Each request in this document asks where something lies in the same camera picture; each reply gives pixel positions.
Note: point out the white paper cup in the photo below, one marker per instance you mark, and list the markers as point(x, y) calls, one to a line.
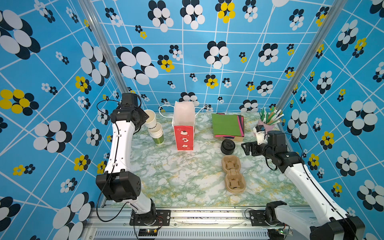
point(151, 122)

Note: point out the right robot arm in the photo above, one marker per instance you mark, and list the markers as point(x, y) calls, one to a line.
point(332, 221)

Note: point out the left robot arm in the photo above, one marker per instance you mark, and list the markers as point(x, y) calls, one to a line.
point(118, 183)

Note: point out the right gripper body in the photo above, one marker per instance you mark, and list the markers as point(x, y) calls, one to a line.
point(262, 150)

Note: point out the red white paper bag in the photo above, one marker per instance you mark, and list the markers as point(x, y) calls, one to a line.
point(184, 125)

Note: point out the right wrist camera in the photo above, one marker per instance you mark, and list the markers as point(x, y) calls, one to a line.
point(260, 134)

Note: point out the colourful napkin stack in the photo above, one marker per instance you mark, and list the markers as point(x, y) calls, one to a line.
point(228, 127)

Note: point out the black cup lid stack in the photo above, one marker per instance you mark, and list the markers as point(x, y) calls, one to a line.
point(227, 147)

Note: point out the green paper cup stack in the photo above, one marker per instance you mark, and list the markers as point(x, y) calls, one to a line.
point(157, 133)

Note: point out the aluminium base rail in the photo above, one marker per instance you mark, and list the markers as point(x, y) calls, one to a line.
point(216, 223)

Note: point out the pink straw holder cup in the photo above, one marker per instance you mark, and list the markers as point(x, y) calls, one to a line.
point(266, 127)

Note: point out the brown pulp cup carrier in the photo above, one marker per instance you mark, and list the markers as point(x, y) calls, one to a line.
point(234, 180)

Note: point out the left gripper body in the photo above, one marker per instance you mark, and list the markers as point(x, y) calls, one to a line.
point(142, 117)

